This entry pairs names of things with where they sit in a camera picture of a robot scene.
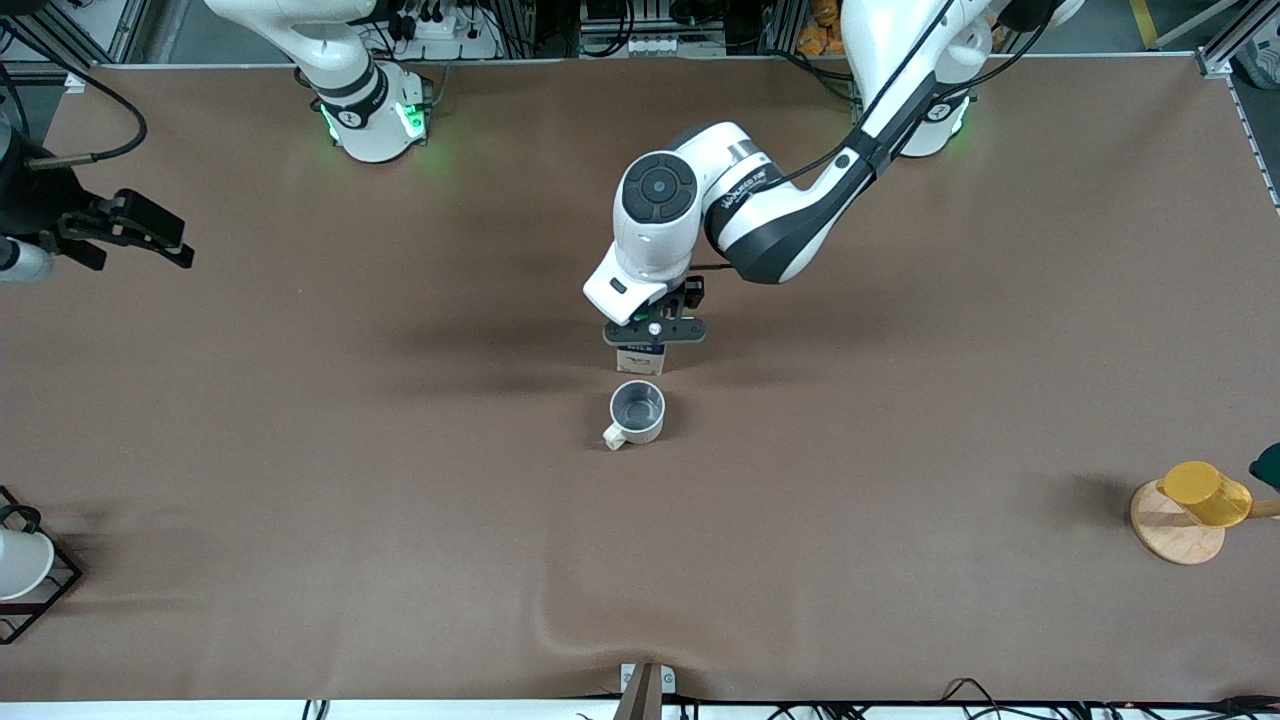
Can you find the orange snack packets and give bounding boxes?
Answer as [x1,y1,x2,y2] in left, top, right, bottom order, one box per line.
[796,0,849,58]

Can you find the black cable loop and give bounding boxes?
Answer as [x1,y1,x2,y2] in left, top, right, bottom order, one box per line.
[940,677,1013,709]

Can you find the black base cable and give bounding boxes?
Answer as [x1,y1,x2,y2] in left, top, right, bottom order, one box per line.
[778,48,863,103]

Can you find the round wooden stand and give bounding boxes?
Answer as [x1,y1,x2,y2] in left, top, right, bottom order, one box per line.
[1130,480,1280,566]

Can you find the aluminium frame profile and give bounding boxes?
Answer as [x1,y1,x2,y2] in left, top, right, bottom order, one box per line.
[0,0,153,69]
[1195,0,1280,83]

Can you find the white cup with black handle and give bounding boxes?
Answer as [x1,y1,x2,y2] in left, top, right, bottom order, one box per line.
[0,505,56,601]

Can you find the yellow cup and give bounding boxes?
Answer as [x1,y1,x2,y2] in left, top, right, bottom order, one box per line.
[1157,460,1253,528]

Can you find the white power strip with plugs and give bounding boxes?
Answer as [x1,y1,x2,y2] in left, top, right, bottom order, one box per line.
[390,0,503,62]

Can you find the black wire rack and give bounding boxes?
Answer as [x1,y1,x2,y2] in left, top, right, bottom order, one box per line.
[0,485,84,646]

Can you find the metal table bracket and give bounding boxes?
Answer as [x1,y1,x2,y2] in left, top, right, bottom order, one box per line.
[618,662,677,720]

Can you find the grey white mug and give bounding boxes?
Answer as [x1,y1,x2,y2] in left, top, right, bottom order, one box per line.
[602,380,668,452]

